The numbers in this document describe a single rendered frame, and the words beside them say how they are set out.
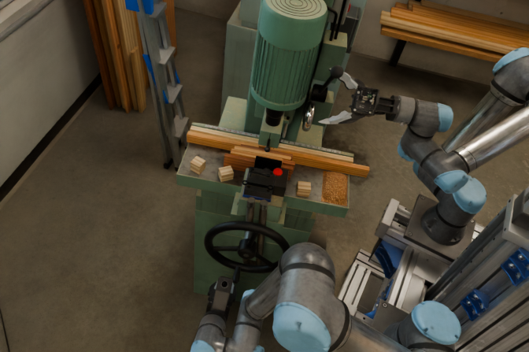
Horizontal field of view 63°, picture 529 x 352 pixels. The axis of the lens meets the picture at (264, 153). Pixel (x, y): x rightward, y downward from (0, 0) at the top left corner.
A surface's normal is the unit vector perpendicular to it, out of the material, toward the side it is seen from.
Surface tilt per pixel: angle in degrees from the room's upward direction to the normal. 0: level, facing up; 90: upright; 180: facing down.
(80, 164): 0
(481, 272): 90
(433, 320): 8
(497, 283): 90
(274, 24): 90
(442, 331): 8
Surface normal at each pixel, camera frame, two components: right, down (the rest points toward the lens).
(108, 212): 0.13, -0.67
